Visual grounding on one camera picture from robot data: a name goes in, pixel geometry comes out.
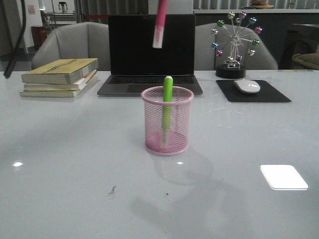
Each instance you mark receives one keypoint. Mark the fruit bowl on counter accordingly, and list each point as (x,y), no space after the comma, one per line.
(258,4)

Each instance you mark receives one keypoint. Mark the pink mesh pen holder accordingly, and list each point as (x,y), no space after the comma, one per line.
(167,123)

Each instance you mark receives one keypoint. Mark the red barrier belt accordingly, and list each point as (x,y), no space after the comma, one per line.
(98,18)

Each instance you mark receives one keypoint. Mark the white middle book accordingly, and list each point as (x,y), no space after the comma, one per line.
(76,86)

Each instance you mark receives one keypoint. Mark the metal ferris wheel desk toy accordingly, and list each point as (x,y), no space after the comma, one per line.
(233,68)

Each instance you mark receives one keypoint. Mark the grey upholstered chair right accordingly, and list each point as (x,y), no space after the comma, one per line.
(211,48)

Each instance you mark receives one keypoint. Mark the yellow-spined bottom book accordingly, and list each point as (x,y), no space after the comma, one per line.
(54,94)

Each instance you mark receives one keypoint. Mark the black mouse pad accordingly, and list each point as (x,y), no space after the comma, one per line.
(264,92)

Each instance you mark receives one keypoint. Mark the grey upholstered chair left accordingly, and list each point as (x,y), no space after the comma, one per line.
(80,40)

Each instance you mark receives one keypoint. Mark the white computer mouse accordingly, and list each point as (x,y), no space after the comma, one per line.
(247,86)

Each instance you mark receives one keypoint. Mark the pink marker pen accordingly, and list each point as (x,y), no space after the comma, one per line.
(160,24)

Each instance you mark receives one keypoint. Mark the yellow top book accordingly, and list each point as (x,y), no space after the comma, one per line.
(62,71)

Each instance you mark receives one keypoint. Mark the grey open laptop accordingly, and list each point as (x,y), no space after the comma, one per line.
(136,65)

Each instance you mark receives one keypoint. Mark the red waste bin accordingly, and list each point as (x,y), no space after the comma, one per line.
(39,35)

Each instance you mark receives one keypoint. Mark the grey upholstered chair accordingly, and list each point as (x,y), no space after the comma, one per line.
(211,48)
(80,40)

